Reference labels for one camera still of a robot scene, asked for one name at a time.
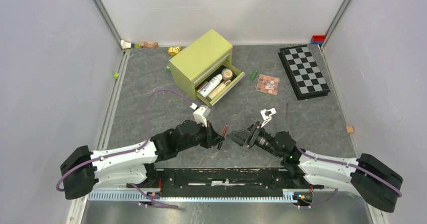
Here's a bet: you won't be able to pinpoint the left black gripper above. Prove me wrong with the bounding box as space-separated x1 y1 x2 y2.
178 119 225 152

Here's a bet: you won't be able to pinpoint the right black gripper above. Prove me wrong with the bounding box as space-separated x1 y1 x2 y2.
226 121 282 159

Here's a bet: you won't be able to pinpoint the white plastic bottle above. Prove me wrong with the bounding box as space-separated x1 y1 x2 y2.
199 74 223 97

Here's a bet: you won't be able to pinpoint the pink eyeshadow palette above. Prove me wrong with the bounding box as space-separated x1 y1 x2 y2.
256 74 280 95

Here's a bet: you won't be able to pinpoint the round powder jar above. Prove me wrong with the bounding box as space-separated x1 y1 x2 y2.
221 68 234 81

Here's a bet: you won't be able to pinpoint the green metal drawer box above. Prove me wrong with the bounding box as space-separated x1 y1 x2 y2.
169 29 245 107

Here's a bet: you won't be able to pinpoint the red black lip pencil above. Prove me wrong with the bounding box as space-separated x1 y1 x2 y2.
217 124 229 150

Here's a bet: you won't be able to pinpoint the rose gold lipstick tube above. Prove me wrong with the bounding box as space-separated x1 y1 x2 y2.
197 81 208 92

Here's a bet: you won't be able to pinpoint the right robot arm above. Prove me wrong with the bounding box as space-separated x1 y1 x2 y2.
227 122 403 213

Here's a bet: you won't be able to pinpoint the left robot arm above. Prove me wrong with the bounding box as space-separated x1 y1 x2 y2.
57 120 224 200

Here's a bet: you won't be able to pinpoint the black white checkerboard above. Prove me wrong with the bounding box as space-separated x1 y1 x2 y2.
278 44 331 100

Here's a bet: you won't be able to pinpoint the yellow toy car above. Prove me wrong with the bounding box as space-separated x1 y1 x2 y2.
168 46 182 55

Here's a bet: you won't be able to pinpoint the small wooden cube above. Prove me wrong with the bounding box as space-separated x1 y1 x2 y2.
346 126 354 134

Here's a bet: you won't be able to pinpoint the wooden toy blocks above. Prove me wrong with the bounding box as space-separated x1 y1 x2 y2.
120 39 159 50

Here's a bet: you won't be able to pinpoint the red blue blocks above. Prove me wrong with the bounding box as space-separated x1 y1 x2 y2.
310 35 326 45

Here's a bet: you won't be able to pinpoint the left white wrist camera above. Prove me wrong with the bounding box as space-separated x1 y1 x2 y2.
190 103 211 127

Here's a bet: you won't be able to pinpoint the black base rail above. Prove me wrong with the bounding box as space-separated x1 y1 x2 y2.
138 168 312 197

